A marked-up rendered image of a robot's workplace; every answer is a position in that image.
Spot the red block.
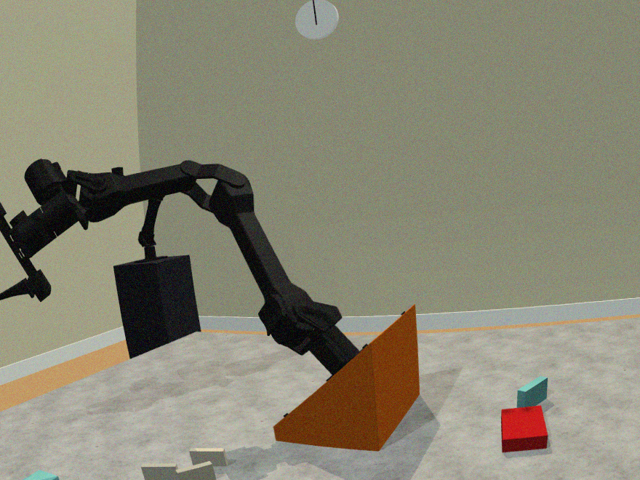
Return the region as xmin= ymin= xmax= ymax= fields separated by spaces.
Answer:
xmin=501 ymin=405 xmax=548 ymax=452

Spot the teal rectangular block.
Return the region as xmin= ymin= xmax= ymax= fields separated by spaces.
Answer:
xmin=23 ymin=470 xmax=59 ymax=480
xmin=516 ymin=376 xmax=548 ymax=408

